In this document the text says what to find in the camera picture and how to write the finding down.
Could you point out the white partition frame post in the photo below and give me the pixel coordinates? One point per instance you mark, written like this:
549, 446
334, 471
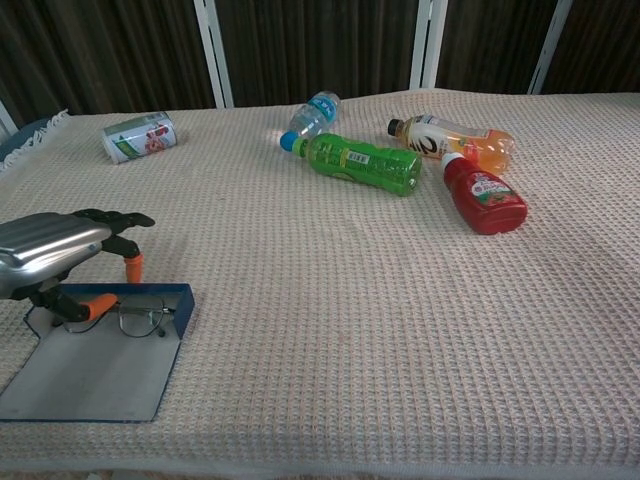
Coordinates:
212, 50
427, 45
547, 45
6, 117

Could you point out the beige waffle tablecloth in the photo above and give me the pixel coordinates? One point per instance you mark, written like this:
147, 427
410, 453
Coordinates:
350, 325

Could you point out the wire frame eyeglasses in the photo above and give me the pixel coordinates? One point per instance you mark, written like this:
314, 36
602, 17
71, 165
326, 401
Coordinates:
137, 320

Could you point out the red ketchup bottle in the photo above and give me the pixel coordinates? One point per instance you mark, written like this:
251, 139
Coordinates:
485, 200

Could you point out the clear water bottle blue cap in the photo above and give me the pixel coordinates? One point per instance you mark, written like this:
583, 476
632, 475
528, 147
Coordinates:
315, 117

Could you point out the white green drink can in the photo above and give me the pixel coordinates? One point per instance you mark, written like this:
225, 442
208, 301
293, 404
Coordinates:
142, 137

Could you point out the green tea bottle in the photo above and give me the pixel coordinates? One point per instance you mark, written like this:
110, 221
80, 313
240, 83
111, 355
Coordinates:
365, 165

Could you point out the orange juice bottle black cap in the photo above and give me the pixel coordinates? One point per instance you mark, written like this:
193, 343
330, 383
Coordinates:
435, 137

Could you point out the silver box with blue edge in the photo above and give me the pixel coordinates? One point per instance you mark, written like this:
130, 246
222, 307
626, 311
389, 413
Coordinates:
100, 375

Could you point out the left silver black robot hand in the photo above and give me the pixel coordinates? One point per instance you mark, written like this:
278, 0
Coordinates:
50, 245

